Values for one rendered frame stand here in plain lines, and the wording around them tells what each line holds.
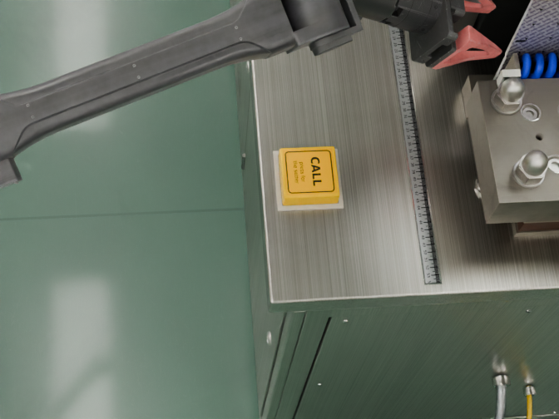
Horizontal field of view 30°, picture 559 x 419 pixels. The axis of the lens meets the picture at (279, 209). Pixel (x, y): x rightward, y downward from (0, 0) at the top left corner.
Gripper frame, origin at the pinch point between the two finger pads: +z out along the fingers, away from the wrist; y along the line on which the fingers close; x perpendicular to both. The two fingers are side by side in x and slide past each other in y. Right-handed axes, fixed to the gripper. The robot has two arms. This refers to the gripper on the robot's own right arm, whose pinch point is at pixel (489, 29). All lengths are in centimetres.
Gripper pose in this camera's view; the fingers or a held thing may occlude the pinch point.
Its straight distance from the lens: 122.3
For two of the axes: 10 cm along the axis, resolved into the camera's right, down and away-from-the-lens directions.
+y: 0.3, 9.2, -3.8
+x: 5.1, -3.4, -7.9
